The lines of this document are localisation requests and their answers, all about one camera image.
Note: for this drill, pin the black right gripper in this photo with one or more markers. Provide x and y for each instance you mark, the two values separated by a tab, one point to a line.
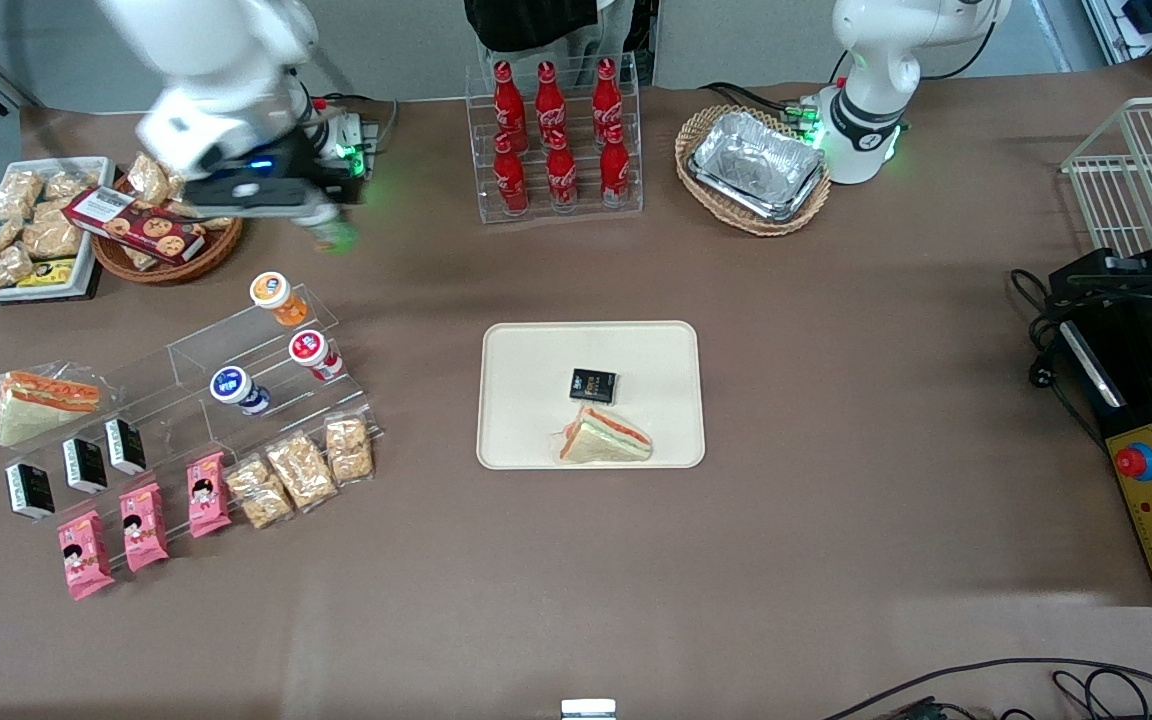
288	154

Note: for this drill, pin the small black gold-print box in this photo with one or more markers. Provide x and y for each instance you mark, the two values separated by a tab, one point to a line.
592	385

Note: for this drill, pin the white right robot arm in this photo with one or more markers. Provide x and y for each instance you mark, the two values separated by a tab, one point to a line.
206	60

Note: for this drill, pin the orange gum bottle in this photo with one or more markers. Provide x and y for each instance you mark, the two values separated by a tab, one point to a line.
278	297

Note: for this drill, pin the red gum bottle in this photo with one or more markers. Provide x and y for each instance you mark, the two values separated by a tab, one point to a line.
316	354

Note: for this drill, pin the blue gum bottle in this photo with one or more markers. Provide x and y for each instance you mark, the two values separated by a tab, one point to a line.
239	390

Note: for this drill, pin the white rectangular plastic tray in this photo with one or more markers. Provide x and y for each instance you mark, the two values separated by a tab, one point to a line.
86	165

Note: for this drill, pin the cream plastic tray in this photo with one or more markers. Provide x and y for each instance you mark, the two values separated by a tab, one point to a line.
636	350

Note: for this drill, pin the aluminium foil tray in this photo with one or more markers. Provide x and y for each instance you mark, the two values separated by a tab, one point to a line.
756	165

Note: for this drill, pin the round brown wicker basket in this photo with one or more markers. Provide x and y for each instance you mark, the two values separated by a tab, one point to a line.
221	250

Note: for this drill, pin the black control box yellow panel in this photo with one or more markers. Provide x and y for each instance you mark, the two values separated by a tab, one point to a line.
1136	400

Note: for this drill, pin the red cola bottle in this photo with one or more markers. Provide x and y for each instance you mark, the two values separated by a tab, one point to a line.
511	180
507	100
614	168
561	175
548	100
606	95

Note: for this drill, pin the red emergency stop button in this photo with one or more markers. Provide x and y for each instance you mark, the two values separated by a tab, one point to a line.
1136	460

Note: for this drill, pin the red cookie box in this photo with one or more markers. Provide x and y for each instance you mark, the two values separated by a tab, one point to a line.
136	225

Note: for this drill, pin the clear-wrapped granola bar pack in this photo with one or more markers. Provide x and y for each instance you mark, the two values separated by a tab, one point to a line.
258	492
301	470
349	450

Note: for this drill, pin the clear acrylic tiered stand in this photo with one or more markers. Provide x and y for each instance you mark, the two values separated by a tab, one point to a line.
176	415

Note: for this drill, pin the clear acrylic bottle rack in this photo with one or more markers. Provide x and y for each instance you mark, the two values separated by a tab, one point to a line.
586	215

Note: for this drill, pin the person's dark-clothed torso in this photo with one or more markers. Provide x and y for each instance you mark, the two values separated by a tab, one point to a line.
526	20

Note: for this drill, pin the small yellow packet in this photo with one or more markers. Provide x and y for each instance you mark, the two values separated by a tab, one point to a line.
48	272

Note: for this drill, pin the pink snack pack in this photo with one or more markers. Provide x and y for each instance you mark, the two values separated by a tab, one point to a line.
207	494
85	555
143	527

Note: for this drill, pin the small black white-label box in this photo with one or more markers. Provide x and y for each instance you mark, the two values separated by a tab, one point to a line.
125	446
85	465
30	490

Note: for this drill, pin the wrapped triangle sandwich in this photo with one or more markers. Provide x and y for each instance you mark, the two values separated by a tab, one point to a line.
41	405
604	438

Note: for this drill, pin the light woven wicker basket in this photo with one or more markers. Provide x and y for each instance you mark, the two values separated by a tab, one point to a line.
706	130

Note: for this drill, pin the small white device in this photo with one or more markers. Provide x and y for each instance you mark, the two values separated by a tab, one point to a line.
588	709

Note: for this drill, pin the metal frame shelf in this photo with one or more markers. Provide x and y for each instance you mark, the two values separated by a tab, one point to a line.
1151	30

